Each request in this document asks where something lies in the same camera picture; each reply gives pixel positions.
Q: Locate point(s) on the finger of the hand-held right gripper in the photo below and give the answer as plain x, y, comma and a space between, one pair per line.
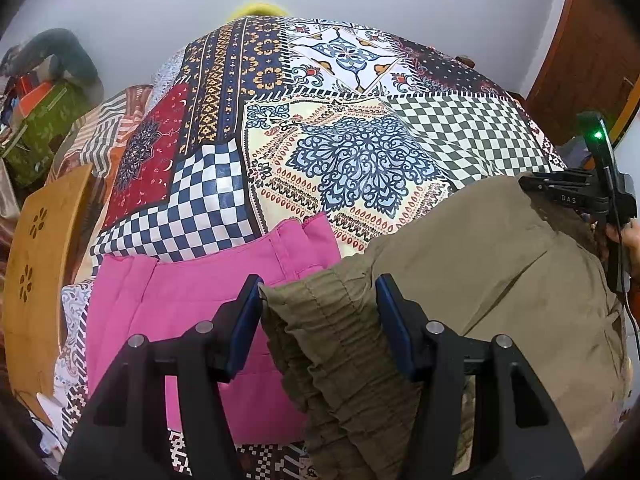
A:
565, 195
560, 176

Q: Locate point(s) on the pile of clutter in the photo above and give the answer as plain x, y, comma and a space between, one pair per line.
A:
20, 85

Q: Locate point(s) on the wooden bed frame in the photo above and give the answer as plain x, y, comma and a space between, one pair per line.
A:
466, 61

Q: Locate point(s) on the olive green pants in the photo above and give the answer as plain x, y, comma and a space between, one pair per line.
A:
500, 270

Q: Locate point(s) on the green storage box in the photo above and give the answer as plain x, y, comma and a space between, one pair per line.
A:
50, 120

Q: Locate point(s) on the white paisley bed sheet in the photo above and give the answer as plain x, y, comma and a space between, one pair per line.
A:
75, 340

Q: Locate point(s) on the striped orange white bedding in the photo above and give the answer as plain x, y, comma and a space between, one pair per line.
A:
100, 130

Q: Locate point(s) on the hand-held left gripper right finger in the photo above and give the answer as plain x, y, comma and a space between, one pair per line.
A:
392, 320

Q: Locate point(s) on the patchwork printed bedspread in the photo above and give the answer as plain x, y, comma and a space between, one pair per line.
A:
360, 160

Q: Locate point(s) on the person's right hand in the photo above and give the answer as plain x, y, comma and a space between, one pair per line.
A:
629, 236

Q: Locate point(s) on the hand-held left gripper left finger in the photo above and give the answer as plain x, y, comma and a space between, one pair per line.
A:
245, 320

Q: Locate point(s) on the yellow pillow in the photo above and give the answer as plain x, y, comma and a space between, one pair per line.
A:
257, 10

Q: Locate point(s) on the wooden lap desk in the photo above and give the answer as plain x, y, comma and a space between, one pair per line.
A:
45, 260

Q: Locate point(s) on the pink pants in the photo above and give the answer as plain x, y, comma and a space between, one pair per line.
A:
175, 300

